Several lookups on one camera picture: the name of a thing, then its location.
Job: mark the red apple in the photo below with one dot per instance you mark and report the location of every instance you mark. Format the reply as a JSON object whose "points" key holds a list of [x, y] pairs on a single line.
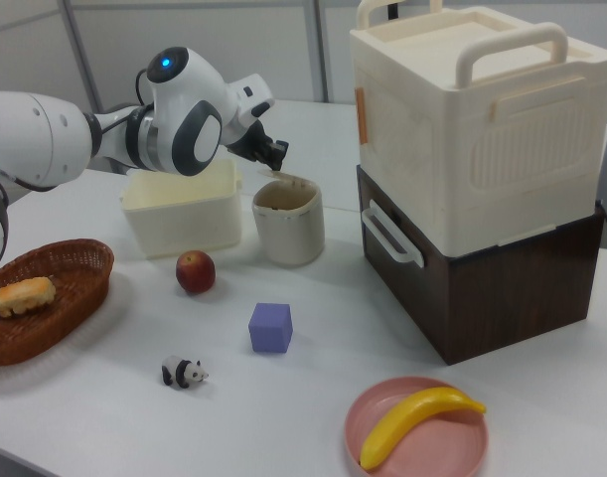
{"points": [[196, 272]]}

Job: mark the pink plate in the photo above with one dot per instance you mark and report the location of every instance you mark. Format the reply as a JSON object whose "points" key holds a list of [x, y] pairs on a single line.
{"points": [[432, 447]]}

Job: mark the cream open plastic bin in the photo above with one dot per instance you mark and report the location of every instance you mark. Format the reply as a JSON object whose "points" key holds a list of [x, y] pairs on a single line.
{"points": [[184, 228]]}

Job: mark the dark wood drawer box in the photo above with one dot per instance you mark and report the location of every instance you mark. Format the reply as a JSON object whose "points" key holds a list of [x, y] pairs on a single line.
{"points": [[506, 303]]}

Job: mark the tan latch tab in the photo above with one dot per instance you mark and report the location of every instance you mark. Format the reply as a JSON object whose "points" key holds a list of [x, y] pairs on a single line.
{"points": [[361, 114]]}

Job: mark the purple cube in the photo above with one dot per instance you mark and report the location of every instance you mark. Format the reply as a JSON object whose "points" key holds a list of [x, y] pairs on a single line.
{"points": [[269, 332]]}

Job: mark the brown wicker basket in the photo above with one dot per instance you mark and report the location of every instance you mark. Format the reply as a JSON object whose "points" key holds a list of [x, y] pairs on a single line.
{"points": [[79, 293]]}

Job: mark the small cream trash can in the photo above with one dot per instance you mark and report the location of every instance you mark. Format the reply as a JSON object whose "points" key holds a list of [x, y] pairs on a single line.
{"points": [[289, 233]]}

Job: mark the yellow banana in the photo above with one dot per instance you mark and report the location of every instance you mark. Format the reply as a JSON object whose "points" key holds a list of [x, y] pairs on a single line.
{"points": [[407, 422]]}

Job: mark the cream trash can lid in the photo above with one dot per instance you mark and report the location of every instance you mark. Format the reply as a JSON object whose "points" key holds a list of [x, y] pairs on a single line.
{"points": [[279, 174]]}

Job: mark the panda figurine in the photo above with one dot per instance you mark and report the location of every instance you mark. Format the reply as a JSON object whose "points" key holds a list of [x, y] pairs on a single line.
{"points": [[181, 371]]}

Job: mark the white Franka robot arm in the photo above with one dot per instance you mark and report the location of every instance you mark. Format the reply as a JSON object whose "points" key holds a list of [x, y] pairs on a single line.
{"points": [[35, 139]]}

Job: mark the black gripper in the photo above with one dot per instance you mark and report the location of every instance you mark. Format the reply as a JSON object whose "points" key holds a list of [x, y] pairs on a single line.
{"points": [[251, 141]]}

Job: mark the golden bread piece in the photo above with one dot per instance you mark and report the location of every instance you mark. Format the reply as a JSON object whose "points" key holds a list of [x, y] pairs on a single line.
{"points": [[25, 295]]}

